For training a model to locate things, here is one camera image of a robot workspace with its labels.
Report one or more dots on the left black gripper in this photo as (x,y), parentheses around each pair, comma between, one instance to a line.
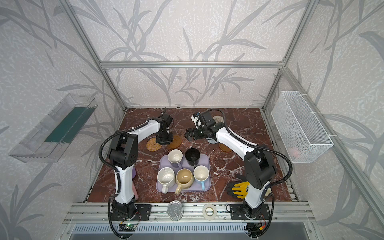
(164,137)

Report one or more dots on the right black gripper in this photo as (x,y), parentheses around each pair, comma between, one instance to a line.
(193,133)

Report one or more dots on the light blue woven coaster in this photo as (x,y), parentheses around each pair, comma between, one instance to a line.
(212,141)

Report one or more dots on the brown wooden coaster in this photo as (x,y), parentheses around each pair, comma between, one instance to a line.
(176,142)
(224,148)

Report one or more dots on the white mug lavender handle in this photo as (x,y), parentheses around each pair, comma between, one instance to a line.
(175,158)

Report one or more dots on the white patterned round coaster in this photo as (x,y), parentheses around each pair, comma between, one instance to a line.
(218,119)

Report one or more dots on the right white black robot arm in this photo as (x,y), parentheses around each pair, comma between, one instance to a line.
(260,167)

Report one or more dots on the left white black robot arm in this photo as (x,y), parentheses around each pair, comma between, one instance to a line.
(120,152)

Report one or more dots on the black mug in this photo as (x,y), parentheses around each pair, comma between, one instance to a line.
(192,156)

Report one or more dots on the large white mug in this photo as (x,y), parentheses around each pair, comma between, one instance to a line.
(166,179)

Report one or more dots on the beige mug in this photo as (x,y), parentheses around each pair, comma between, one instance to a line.
(184,180)

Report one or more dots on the yellow black work glove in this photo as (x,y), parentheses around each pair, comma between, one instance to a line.
(238,189)

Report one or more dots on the clear glass jar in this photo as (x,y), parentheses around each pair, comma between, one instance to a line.
(175,210)

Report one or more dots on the white tape roll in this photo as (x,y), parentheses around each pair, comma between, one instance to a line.
(209,212)

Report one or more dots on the pink object in basket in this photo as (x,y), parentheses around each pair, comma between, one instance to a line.
(295,153)

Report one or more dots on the green lit circuit board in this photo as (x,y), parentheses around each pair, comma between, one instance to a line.
(128,226)

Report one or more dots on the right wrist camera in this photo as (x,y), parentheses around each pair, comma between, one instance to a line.
(196,119)

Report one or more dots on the white mug blue handle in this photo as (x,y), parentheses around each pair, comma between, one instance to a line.
(201,175)

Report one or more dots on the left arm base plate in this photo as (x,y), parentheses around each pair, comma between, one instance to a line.
(142,213)

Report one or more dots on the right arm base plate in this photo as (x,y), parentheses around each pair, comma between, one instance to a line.
(245,212)

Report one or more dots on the white wire basket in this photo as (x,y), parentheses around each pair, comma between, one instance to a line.
(299,127)

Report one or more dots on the clear wall shelf green mat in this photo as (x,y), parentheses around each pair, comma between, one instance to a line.
(47,142)

